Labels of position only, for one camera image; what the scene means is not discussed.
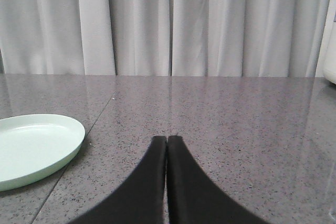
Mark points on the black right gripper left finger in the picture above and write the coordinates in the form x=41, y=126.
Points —
x=139, y=199

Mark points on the light green round plate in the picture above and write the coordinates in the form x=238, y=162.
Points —
x=35, y=146

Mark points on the white appliance at table edge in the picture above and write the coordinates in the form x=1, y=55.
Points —
x=328, y=67

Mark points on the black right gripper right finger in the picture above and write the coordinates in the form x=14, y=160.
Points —
x=191, y=194

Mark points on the white pleated curtain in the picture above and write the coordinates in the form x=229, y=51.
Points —
x=226, y=38

